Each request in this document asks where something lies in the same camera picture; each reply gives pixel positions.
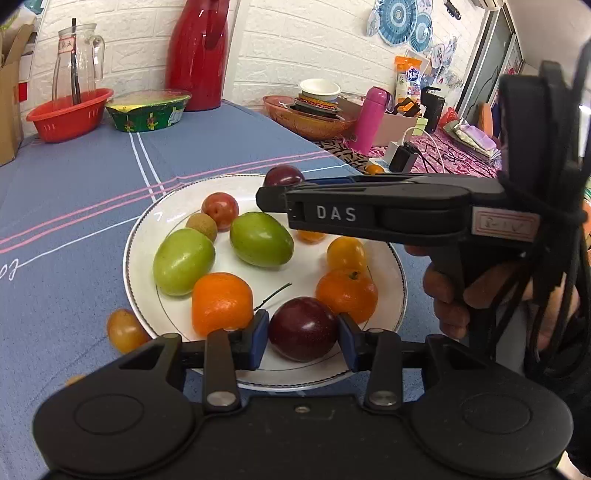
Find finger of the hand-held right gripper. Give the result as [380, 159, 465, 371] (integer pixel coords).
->
[256, 176, 472, 214]

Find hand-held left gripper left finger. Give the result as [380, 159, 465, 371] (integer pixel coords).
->
[108, 310, 271, 414]

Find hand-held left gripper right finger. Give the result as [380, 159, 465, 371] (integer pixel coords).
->
[338, 314, 502, 413]

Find small dark red plum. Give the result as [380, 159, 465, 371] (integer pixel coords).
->
[263, 165, 306, 188]

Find green mango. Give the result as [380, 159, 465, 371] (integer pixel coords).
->
[229, 212, 295, 268]

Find large dark red plum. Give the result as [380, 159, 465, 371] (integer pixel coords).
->
[268, 296, 339, 363]

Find orange tangerine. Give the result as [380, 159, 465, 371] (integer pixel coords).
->
[315, 269, 379, 325]
[191, 272, 254, 337]

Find small bright red plum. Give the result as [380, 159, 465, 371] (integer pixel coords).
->
[201, 192, 240, 232]

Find white plate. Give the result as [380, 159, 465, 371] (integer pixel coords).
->
[123, 174, 408, 392]

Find brown longan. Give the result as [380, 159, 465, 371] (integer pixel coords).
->
[185, 213, 218, 243]

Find green jujube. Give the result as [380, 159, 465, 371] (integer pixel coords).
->
[153, 228, 216, 297]

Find yellow red plum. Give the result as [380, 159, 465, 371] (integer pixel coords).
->
[107, 309, 152, 350]

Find person's right hand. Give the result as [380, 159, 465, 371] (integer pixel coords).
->
[405, 244, 472, 341]

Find black charger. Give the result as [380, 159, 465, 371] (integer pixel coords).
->
[389, 142, 419, 173]

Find pink patterned cloth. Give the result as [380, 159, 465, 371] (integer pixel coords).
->
[318, 127, 502, 178]

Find brown glass bowl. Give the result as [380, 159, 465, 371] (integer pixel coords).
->
[263, 95, 357, 141]

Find folded cloths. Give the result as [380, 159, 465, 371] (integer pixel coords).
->
[450, 117, 502, 162]

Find pink bottle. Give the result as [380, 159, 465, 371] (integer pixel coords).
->
[353, 86, 389, 155]

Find black pump bottle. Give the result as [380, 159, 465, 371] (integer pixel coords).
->
[419, 86, 445, 134]

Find orange snack packet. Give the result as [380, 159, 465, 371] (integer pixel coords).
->
[394, 56, 424, 106]

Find green paper bowl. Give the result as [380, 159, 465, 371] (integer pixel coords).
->
[105, 89, 192, 133]

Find red thermos jug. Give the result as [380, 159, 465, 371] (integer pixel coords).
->
[165, 0, 230, 112]

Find blue striped tablecloth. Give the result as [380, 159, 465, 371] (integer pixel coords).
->
[0, 99, 444, 480]

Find red plastic basket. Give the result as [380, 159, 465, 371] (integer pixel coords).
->
[26, 88, 115, 143]

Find glass pitcher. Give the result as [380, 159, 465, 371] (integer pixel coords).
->
[52, 24, 106, 104]

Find black stirrer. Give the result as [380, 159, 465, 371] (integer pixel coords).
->
[70, 18, 83, 105]

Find cardboard box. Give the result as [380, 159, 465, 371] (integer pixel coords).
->
[0, 23, 35, 167]

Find blue patterned wall plates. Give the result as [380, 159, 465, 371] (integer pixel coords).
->
[367, 0, 462, 70]

